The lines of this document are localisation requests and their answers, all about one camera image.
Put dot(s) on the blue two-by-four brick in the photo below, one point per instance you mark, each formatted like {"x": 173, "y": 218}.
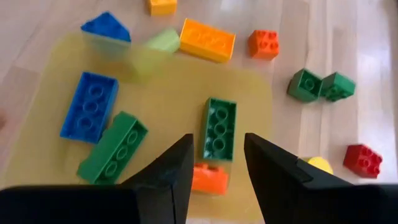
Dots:
{"x": 90, "y": 107}

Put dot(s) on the yellow two-by-two brick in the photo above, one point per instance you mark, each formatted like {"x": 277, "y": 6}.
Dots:
{"x": 161, "y": 6}

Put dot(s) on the orange two-by-four brick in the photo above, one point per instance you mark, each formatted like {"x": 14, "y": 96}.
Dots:
{"x": 206, "y": 40}

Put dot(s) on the yellow translucent plastic bin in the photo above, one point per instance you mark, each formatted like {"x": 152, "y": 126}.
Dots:
{"x": 174, "y": 90}

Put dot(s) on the blue two-by-two brick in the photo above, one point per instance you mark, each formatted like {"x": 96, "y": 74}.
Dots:
{"x": 105, "y": 28}

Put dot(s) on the light green cylinder block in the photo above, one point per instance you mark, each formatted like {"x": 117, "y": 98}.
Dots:
{"x": 164, "y": 40}

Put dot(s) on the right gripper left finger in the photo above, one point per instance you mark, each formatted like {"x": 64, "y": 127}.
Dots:
{"x": 161, "y": 186}

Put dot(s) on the yellow cylinder block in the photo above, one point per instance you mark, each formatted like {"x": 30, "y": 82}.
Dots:
{"x": 320, "y": 164}

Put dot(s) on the orange-red two-by-four brick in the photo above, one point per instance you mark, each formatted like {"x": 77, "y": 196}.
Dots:
{"x": 210, "y": 180}

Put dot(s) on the green two-by-two brick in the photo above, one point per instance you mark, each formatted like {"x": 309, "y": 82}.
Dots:
{"x": 306, "y": 85}
{"x": 339, "y": 85}

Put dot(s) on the red two-by-two brick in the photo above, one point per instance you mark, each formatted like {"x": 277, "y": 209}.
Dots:
{"x": 362, "y": 160}

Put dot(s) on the orange-red two-by-two brick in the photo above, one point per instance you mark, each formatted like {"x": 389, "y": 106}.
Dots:
{"x": 263, "y": 45}

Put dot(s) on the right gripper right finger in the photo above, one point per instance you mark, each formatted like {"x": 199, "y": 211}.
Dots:
{"x": 280, "y": 186}

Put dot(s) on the green two-by-four brick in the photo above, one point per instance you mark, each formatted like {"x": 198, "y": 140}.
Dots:
{"x": 219, "y": 129}
{"x": 112, "y": 149}

